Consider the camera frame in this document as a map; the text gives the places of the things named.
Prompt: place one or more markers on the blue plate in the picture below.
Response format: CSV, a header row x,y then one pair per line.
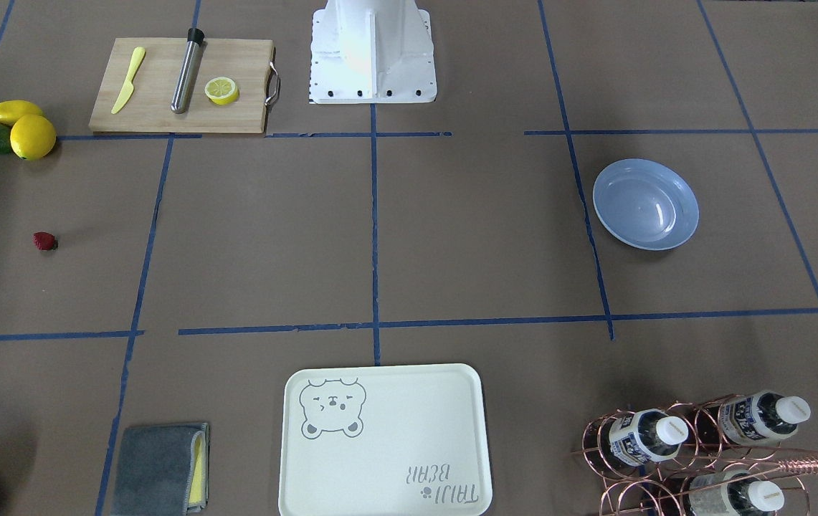
x,y
645,204

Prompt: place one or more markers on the red strawberry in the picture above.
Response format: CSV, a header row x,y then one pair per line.
x,y
45,241

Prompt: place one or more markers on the cream bear tray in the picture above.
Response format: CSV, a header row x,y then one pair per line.
x,y
385,440

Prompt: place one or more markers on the half lemon slice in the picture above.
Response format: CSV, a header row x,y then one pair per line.
x,y
222,90

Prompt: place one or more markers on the wooden cutting board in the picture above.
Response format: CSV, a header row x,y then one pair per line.
x,y
246,61

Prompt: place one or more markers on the steel rod black cap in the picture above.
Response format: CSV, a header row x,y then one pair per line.
x,y
185,82

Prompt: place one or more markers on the dark drink bottle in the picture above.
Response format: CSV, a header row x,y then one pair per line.
x,y
649,436
741,495
764,418

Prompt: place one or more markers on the grey yellow folded cloth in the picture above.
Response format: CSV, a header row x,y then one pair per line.
x,y
163,470

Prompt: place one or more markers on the yellow plastic knife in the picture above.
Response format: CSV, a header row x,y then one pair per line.
x,y
128,88

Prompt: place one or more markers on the dark drink bottle front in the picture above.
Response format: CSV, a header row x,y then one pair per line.
x,y
741,495

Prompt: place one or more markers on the yellow lemon front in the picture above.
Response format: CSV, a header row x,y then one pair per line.
x,y
32,137

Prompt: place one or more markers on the yellow lemon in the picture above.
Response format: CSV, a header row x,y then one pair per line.
x,y
15,109
32,137

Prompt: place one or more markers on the yellow lemon back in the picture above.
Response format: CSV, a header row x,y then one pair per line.
x,y
15,109

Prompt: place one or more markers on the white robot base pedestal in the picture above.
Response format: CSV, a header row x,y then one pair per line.
x,y
371,52

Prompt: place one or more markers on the copper wire bottle rack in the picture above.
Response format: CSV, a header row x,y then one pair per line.
x,y
662,488

